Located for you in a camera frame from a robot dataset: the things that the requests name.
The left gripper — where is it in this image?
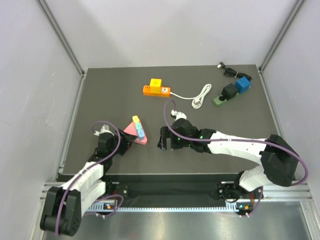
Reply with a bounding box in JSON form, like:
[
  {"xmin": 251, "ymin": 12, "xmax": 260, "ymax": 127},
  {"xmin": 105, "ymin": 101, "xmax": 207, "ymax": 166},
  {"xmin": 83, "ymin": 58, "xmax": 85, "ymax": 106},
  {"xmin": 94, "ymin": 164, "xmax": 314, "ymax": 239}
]
[{"xmin": 109, "ymin": 128, "xmax": 137, "ymax": 157}]

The pink triangular socket board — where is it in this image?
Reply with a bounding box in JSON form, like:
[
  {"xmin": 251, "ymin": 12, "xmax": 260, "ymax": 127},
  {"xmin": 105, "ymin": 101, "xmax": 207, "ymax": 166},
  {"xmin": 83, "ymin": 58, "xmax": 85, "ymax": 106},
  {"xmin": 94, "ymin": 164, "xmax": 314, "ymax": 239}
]
[{"xmin": 124, "ymin": 121, "xmax": 148, "ymax": 145}]

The light blue small plug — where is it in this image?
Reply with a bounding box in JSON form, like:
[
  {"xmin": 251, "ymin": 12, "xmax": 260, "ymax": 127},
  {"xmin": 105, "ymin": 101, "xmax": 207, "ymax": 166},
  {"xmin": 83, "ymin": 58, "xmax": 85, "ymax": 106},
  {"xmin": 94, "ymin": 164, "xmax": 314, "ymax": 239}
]
[{"xmin": 136, "ymin": 128, "xmax": 145, "ymax": 141}]

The teal small plug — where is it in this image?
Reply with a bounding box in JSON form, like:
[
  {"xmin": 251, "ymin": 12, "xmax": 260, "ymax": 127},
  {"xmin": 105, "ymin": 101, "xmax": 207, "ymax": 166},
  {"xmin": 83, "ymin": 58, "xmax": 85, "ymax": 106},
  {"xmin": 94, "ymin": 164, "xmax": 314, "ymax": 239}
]
[{"xmin": 134, "ymin": 122, "xmax": 142, "ymax": 130}]

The yellow small plug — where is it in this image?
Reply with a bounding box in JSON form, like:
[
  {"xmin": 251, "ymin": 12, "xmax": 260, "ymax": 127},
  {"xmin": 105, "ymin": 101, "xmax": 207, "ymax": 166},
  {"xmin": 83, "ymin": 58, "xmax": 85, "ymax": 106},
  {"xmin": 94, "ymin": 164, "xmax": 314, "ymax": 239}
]
[{"xmin": 132, "ymin": 115, "xmax": 140, "ymax": 123}]

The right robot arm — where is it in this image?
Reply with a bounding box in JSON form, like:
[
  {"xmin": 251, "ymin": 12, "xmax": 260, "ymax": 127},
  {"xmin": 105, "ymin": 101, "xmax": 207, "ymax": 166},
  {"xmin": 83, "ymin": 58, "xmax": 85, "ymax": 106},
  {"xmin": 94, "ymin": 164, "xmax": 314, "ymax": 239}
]
[{"xmin": 157, "ymin": 118, "xmax": 298, "ymax": 199}]

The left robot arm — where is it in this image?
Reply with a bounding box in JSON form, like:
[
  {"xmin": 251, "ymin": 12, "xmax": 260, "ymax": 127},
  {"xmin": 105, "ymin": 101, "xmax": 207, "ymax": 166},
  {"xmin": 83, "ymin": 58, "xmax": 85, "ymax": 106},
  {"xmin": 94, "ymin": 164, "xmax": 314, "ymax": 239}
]
[{"xmin": 39, "ymin": 124, "xmax": 137, "ymax": 237}]

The orange power strip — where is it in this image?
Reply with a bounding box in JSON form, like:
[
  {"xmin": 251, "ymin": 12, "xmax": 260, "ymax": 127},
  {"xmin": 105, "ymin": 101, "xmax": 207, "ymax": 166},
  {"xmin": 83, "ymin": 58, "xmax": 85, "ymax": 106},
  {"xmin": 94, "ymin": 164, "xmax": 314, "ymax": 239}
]
[{"xmin": 142, "ymin": 85, "xmax": 171, "ymax": 98}]

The yellow cube adapter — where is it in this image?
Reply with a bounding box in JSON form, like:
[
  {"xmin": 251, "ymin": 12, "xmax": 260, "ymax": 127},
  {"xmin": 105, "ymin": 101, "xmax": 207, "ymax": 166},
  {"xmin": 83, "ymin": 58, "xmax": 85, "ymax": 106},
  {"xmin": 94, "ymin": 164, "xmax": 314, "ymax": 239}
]
[{"xmin": 149, "ymin": 78, "xmax": 162, "ymax": 94}]

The green power strip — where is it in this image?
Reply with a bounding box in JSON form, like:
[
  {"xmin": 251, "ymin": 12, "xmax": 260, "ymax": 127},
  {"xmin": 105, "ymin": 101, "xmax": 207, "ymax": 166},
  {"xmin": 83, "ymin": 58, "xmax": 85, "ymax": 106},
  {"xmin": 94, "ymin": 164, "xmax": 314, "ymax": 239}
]
[{"xmin": 212, "ymin": 93, "xmax": 243, "ymax": 107}]

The black cube adapter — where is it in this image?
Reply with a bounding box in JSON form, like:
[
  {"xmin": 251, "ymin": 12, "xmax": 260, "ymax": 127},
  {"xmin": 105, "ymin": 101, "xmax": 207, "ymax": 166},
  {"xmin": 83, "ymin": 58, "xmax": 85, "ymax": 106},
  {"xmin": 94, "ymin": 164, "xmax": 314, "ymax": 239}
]
[{"xmin": 221, "ymin": 83, "xmax": 238, "ymax": 100}]

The blue cube adapter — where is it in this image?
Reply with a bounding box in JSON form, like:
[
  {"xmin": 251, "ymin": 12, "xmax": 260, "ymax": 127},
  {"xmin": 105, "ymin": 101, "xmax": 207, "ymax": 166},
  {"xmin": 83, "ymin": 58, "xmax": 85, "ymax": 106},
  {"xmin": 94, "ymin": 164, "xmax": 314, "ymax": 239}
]
[{"xmin": 235, "ymin": 77, "xmax": 251, "ymax": 94}]

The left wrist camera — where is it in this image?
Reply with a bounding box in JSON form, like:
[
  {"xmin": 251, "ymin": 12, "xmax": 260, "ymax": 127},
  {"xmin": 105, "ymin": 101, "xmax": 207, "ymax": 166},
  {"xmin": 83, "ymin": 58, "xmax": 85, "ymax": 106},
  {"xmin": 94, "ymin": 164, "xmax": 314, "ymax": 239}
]
[{"xmin": 94, "ymin": 124, "xmax": 114, "ymax": 136}]

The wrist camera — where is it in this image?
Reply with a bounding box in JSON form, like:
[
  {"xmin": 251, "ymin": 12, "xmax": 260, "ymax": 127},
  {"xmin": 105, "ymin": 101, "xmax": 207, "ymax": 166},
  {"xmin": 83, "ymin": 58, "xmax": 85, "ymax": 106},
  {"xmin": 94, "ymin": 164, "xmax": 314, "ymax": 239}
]
[
  {"xmin": 170, "ymin": 109, "xmax": 187, "ymax": 121},
  {"xmin": 94, "ymin": 124, "xmax": 114, "ymax": 136}
]

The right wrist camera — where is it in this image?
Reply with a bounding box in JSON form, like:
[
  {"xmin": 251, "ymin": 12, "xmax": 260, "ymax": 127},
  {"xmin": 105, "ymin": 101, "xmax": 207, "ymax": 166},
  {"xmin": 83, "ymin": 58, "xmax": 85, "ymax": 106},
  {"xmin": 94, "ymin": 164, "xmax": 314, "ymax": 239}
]
[{"xmin": 170, "ymin": 109, "xmax": 187, "ymax": 121}]

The white power cable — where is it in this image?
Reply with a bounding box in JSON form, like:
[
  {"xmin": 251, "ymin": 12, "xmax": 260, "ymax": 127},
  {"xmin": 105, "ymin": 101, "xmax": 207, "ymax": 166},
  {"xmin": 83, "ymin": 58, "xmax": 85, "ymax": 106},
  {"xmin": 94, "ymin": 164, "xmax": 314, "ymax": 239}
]
[{"xmin": 169, "ymin": 83, "xmax": 212, "ymax": 109}]

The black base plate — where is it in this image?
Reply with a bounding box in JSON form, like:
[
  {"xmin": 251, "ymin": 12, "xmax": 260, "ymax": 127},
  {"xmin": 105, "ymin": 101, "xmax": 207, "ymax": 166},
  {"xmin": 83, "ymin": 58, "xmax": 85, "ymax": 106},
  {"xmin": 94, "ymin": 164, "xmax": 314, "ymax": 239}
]
[{"xmin": 106, "ymin": 182, "xmax": 260, "ymax": 201}]

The grey cable duct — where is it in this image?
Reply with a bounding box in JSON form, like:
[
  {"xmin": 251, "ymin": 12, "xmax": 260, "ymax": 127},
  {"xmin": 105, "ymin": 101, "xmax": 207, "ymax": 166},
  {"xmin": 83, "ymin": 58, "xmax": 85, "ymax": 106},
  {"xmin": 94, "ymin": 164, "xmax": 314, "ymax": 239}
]
[{"xmin": 89, "ymin": 201, "xmax": 252, "ymax": 212}]

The black power cable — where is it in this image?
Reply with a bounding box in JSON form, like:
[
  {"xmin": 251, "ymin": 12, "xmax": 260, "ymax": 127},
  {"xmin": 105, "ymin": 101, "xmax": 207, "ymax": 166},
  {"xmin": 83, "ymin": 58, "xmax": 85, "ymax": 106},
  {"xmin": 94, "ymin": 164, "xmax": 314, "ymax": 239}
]
[{"xmin": 216, "ymin": 62, "xmax": 253, "ymax": 81}]

